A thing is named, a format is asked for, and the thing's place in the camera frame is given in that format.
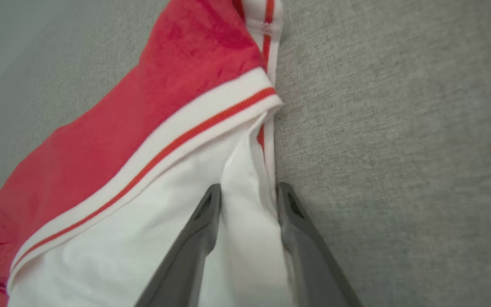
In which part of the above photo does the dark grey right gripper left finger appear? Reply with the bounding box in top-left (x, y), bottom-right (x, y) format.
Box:
top-left (135, 183), bottom-right (223, 307)

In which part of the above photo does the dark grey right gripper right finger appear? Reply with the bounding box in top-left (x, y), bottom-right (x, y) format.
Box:
top-left (276, 182), bottom-right (364, 307)

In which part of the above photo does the red and white garment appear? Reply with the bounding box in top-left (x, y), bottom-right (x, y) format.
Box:
top-left (0, 0), bottom-right (297, 307)

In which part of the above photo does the grey fabric sofa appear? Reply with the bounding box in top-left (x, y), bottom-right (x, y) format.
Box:
top-left (0, 0), bottom-right (491, 307)

